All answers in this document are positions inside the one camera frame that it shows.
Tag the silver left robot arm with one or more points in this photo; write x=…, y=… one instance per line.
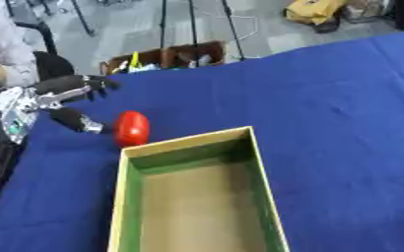
x=4, y=131

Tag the red oval toy fruit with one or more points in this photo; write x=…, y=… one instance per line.
x=132, y=128

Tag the brown cardboard box with items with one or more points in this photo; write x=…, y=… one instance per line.
x=165, y=59

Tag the person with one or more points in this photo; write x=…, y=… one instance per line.
x=4, y=49

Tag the cardboard box with green inside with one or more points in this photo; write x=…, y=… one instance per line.
x=197, y=193

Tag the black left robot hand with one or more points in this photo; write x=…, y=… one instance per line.
x=67, y=84

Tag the black chair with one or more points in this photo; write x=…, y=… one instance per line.
x=44, y=42

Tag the yellow bag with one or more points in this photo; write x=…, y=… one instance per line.
x=313, y=11

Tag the black tripod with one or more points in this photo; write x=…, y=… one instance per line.
x=197, y=26

